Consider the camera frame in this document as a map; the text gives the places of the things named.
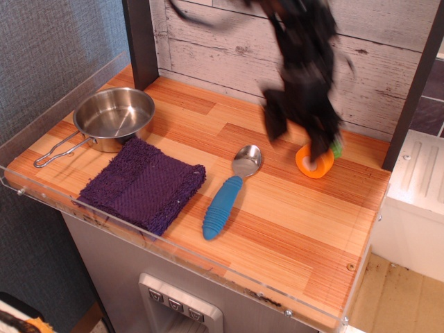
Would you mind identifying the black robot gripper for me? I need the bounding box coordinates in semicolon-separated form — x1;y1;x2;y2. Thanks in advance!
256;1;343;162

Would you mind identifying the fat orange toy carrot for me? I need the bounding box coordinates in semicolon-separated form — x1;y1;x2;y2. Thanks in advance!
295;136;343;179

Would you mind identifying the clear acrylic table guard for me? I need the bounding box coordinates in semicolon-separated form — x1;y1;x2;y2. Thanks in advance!
1;53;389;332

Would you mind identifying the purple folded cloth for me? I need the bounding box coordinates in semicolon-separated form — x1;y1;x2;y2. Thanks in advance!
78;137;206;236

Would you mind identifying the small steel saucepan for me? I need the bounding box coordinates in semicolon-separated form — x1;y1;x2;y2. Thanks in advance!
33;87;155;169

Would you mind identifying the grey dispenser button panel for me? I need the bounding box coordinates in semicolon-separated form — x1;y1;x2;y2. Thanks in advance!
138;273;224;332

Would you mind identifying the orange fuzzy object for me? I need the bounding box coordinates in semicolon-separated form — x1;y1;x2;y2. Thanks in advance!
19;318;54;333

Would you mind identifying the blue-handled metal spoon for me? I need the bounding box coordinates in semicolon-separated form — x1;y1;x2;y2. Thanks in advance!
202;145;262;241

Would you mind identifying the dark right shelf post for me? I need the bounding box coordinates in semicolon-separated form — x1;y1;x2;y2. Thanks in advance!
382;1;443;171

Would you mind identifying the dark shelf post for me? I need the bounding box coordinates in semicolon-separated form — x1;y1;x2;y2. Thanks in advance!
382;1;443;171
122;0;159;90

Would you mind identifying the dark left shelf post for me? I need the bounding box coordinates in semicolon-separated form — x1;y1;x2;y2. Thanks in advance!
122;0;159;90

